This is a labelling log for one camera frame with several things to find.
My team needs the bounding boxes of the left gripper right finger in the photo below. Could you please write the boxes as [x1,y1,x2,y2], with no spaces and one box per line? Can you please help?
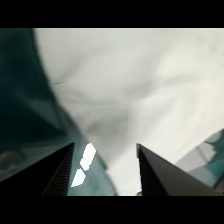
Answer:
[135,143,224,197]

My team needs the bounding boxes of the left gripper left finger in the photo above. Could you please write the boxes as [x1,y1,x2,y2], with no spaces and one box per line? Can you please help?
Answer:
[0,142,76,197]

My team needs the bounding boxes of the white T-shirt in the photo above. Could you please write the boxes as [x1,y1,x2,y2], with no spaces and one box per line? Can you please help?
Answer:
[33,28,224,197]

